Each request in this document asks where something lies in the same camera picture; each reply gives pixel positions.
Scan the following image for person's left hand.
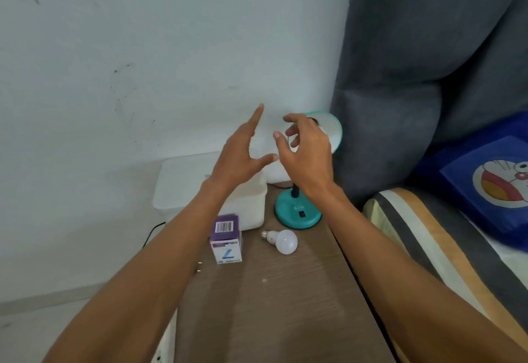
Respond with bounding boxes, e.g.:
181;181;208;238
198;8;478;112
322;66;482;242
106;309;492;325
208;104;279;193

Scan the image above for person's right hand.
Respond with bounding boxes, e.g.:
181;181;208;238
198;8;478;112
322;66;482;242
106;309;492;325
273;113;335;201

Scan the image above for person's right forearm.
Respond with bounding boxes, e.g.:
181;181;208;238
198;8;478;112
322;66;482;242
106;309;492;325
299;181;528;363

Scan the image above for person's left forearm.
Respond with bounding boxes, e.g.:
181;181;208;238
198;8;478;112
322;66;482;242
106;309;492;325
42;178;244;363

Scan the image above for teal desk lamp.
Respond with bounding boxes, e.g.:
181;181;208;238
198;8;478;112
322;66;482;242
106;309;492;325
275;111;343;231

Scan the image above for white light bulb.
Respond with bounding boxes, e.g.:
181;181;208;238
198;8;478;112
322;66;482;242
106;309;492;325
260;229;299;256

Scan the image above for white plastic storage box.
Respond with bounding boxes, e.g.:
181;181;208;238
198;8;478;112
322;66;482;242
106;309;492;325
152;151;268;232

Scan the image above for purple and white bulb box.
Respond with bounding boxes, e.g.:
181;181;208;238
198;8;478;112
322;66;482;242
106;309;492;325
209;214;243;265

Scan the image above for wooden bedside table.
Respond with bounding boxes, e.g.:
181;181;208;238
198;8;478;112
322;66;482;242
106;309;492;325
150;182;397;363

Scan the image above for blue cartoon pillow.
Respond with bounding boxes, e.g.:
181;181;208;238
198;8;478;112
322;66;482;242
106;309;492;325
412;112;528;253

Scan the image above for striped bed sheet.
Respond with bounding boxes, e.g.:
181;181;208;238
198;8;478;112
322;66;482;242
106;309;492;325
362;187;528;363

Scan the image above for black power cable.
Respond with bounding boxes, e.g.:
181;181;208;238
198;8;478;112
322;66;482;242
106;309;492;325
142;221;167;249

